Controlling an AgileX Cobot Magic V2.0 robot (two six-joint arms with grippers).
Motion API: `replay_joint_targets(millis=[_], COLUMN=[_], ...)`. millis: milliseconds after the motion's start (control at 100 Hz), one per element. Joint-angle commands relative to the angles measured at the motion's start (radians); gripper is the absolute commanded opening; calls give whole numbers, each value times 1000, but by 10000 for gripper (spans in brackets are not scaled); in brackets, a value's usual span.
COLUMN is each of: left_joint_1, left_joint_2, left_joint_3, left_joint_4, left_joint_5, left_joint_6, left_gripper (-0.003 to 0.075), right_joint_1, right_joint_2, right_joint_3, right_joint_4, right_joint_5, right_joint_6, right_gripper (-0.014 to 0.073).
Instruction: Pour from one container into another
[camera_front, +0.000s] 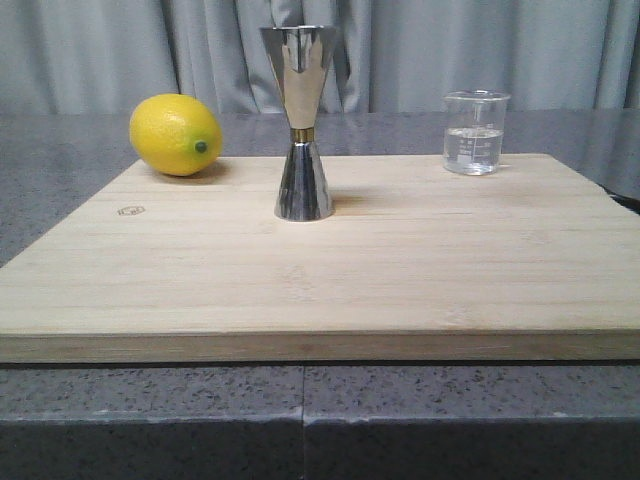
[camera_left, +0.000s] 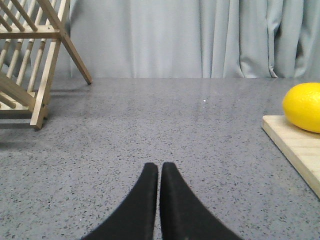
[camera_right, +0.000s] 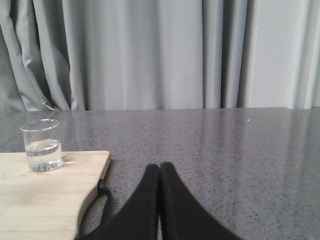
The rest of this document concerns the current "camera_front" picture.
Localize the wooden cutting board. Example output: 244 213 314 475
1 153 639 363

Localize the glass beaker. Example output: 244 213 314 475
443 90 511 176

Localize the grey curtain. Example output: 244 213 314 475
1 1 639 114

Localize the yellow lemon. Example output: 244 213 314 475
129 93 223 176

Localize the steel double jigger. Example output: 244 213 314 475
260 25 338 222

